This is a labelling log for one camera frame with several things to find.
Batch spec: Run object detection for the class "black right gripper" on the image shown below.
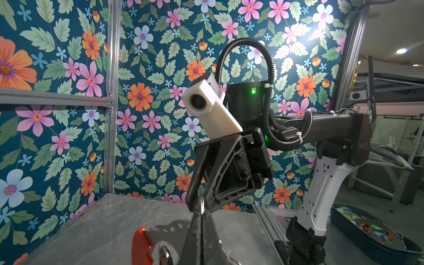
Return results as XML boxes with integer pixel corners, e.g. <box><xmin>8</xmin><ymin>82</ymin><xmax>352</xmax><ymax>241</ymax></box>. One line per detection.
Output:
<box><xmin>186</xmin><ymin>128</ymin><xmax>273</xmax><ymax>212</ymax></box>

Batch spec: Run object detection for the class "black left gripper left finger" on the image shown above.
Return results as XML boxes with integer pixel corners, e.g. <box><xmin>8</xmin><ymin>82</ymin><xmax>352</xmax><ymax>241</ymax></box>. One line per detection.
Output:
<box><xmin>178</xmin><ymin>198</ymin><xmax>204</xmax><ymax>265</ymax></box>

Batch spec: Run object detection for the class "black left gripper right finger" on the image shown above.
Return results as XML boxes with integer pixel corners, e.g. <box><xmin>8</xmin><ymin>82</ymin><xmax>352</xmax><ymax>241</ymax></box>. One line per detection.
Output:
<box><xmin>202</xmin><ymin>212</ymin><xmax>229</xmax><ymax>265</ymax></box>

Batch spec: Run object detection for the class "red keyring with metal rings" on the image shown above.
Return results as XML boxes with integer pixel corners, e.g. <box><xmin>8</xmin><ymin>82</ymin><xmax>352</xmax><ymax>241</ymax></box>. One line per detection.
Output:
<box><xmin>131</xmin><ymin>220</ymin><xmax>239</xmax><ymax>265</ymax></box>

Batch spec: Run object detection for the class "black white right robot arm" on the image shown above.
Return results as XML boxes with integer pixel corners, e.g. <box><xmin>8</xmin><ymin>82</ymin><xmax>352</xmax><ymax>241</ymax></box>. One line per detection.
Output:
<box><xmin>179</xmin><ymin>38</ymin><xmax>371</xmax><ymax>265</ymax></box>

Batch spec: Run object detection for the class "dark bin with colourful items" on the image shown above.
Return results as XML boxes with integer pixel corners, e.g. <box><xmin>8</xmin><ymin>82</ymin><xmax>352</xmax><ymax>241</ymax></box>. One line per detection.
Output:
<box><xmin>330</xmin><ymin>204</ymin><xmax>424</xmax><ymax>265</ymax></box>

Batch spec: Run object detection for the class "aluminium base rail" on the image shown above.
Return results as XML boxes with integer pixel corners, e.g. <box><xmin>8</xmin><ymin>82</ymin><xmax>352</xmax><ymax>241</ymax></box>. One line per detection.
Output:
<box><xmin>252</xmin><ymin>205</ymin><xmax>296</xmax><ymax>265</ymax></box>

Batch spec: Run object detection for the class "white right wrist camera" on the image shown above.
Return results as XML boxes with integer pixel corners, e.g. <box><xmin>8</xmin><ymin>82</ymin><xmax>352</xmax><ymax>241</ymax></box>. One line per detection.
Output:
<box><xmin>182</xmin><ymin>72</ymin><xmax>243</xmax><ymax>140</ymax></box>

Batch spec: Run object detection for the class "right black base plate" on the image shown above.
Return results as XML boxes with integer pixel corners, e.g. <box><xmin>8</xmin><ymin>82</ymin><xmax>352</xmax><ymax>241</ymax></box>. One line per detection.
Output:
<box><xmin>274</xmin><ymin>217</ymin><xmax>327</xmax><ymax>265</ymax></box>

